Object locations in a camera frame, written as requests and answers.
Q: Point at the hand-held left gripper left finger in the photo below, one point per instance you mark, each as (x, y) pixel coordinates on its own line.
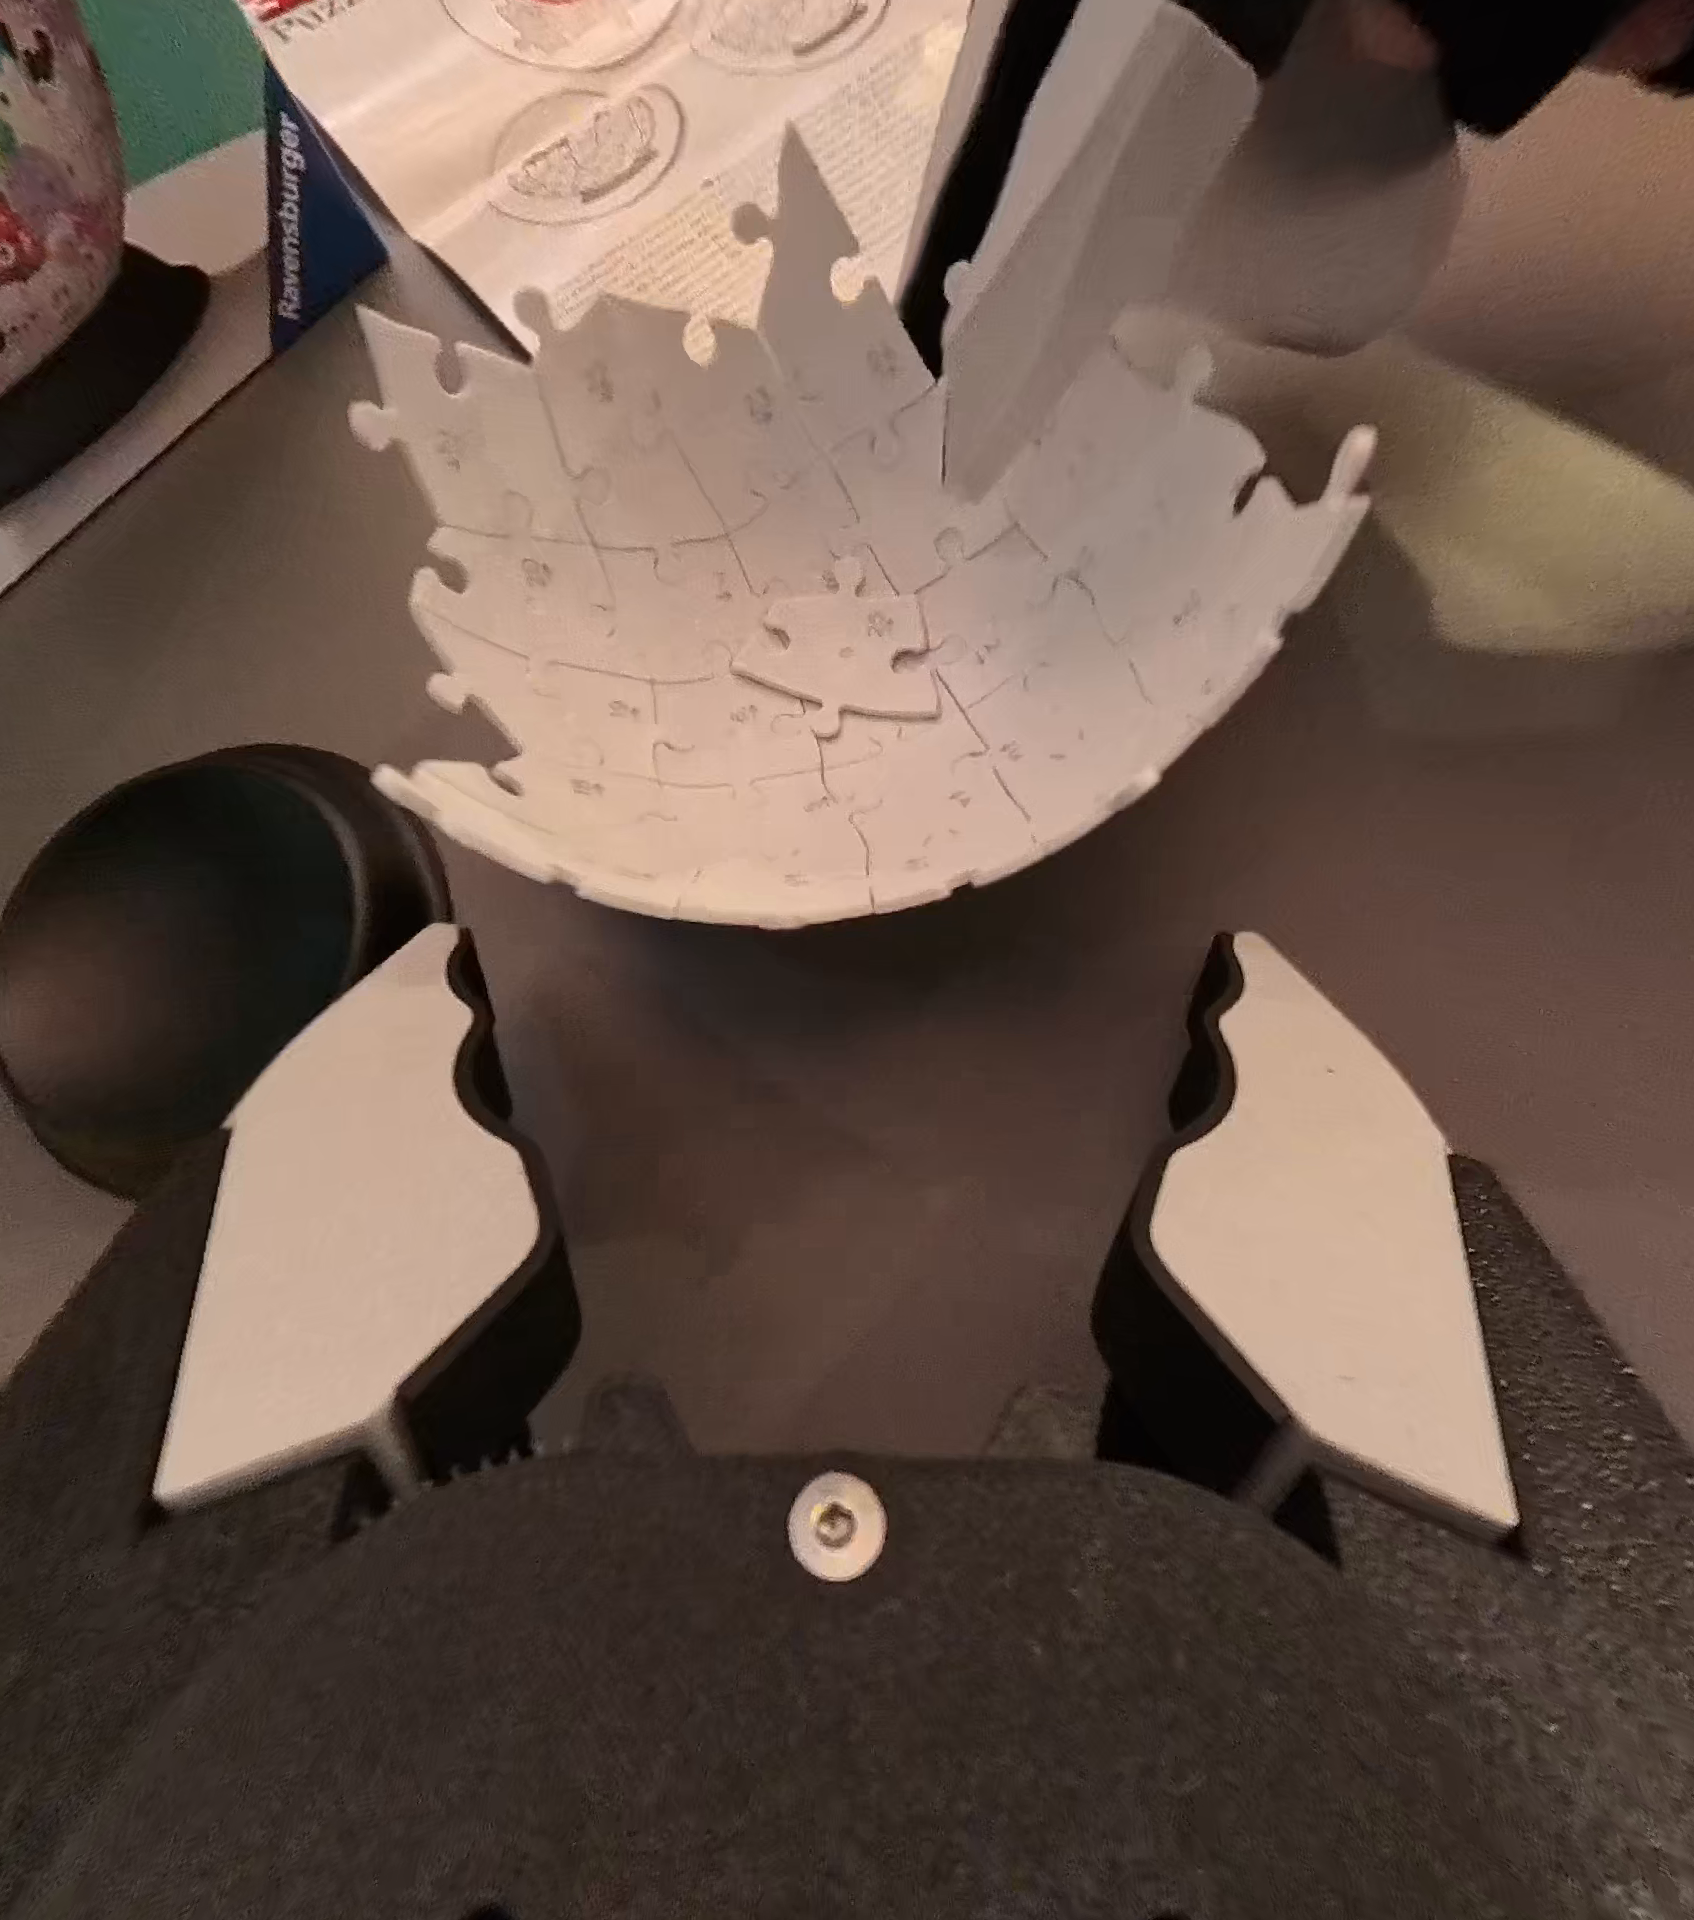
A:
(353, 1262)

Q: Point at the white instruction leaflet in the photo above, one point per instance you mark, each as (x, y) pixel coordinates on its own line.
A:
(581, 120)

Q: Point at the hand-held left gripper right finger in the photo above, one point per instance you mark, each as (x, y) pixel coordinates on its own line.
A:
(1327, 1262)

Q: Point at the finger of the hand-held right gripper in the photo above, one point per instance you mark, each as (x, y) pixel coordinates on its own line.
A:
(966, 150)
(1086, 211)

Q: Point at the black round ball stand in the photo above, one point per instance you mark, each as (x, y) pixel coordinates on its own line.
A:
(189, 957)

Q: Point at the person's right hand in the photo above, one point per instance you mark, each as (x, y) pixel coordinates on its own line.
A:
(1393, 34)

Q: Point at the assembled white puzzle section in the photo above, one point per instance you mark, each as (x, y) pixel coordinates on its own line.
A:
(787, 784)

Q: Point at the white puzzle piece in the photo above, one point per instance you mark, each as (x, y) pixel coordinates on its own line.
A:
(848, 642)

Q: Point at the colourful puzzle box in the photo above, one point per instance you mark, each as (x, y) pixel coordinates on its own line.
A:
(66, 270)

